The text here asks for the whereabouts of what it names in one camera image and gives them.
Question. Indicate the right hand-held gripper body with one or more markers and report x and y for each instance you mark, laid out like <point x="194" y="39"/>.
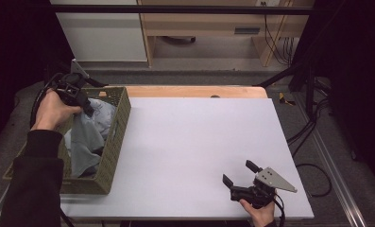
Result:
<point x="259" y="190"/>

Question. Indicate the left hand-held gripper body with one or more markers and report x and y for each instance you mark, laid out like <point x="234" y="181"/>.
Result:
<point x="71" y="88"/>

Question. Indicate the light blue-grey cloth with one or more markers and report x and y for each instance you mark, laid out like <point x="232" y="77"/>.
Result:
<point x="87" y="138"/>

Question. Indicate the olive green woven basket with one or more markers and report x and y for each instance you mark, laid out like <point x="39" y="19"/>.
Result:
<point x="120" y="107"/>

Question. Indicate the person's right hand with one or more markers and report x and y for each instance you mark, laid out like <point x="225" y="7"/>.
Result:
<point x="261" y="216"/>

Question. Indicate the person's left hand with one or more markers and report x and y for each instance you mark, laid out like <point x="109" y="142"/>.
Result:
<point x="51" y="110"/>

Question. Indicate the white table cover sheet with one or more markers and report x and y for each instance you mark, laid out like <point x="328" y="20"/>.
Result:
<point x="191" y="151"/>

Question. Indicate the white cabinet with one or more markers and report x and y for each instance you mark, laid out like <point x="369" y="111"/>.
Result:
<point x="101" y="34"/>

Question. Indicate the yellow and black tape piece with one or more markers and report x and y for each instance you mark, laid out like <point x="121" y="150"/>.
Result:
<point x="284" y="99"/>

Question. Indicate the dark curtain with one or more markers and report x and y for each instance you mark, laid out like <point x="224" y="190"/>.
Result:
<point x="355" y="78"/>
<point x="12" y="41"/>

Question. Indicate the black tripod stand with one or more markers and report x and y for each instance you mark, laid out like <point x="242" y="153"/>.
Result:
<point x="303" y="74"/>

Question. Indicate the black horizontal bar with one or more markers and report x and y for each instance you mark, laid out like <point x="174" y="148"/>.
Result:
<point x="175" y="9"/>

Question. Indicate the wooden desk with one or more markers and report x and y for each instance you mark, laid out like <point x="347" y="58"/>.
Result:
<point x="207" y="26"/>

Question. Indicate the aluminium floor rail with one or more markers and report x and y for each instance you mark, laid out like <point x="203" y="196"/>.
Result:
<point x="330" y="170"/>

